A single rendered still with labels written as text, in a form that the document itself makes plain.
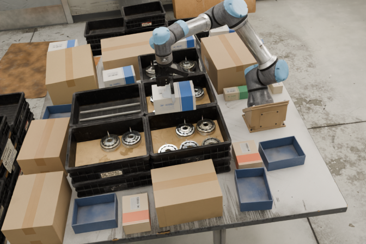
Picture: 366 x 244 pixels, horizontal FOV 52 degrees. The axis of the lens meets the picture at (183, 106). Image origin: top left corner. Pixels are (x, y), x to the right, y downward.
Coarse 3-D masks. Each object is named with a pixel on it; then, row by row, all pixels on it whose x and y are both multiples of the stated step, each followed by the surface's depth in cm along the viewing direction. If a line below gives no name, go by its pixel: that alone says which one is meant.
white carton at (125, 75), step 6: (126, 66) 245; (132, 66) 244; (102, 72) 241; (108, 72) 241; (114, 72) 240; (120, 72) 240; (126, 72) 239; (132, 72) 239; (108, 78) 236; (114, 78) 235; (120, 78) 235; (126, 78) 237; (132, 78) 238; (108, 84) 236; (114, 84) 237; (120, 84) 238
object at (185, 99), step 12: (156, 84) 185; (168, 84) 184; (180, 84) 183; (192, 84) 183; (156, 96) 178; (180, 96) 176; (192, 96) 177; (156, 108) 179; (168, 108) 180; (180, 108) 181; (192, 108) 182
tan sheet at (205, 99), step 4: (204, 88) 229; (204, 92) 227; (204, 96) 223; (208, 96) 223; (148, 100) 224; (200, 100) 221; (204, 100) 221; (208, 100) 220; (148, 104) 222; (196, 104) 219; (200, 104) 218; (148, 108) 219; (152, 108) 218; (148, 112) 216
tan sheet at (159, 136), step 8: (216, 120) 207; (168, 128) 205; (216, 128) 202; (152, 136) 201; (160, 136) 201; (168, 136) 200; (176, 136) 200; (200, 136) 198; (208, 136) 198; (216, 136) 198; (152, 144) 196; (160, 144) 196; (176, 144) 195; (200, 144) 194
